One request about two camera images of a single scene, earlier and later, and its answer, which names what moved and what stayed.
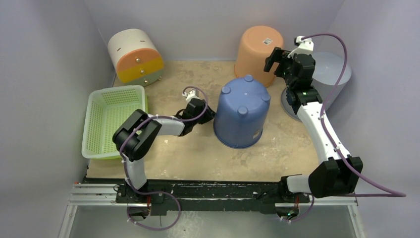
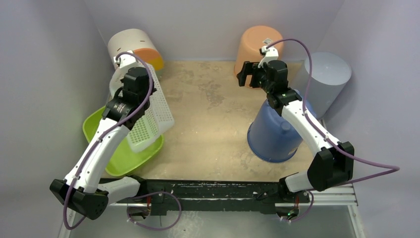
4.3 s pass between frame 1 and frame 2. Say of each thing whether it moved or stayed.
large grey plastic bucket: stayed
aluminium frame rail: stayed
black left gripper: moved
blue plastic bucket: moved
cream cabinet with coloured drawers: stayed
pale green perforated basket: moved
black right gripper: moved
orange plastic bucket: stayed
